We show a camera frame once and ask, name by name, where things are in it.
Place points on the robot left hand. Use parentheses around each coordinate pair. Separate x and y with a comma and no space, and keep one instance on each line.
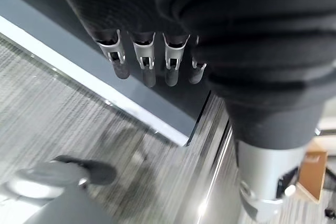
(236,37)

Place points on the brown cardboard box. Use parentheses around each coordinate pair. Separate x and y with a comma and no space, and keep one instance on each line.
(313,174)

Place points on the black stand base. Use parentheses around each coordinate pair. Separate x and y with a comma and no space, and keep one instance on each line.
(330,179)

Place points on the silver robot leg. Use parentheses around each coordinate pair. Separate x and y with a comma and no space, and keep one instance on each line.
(42,182)

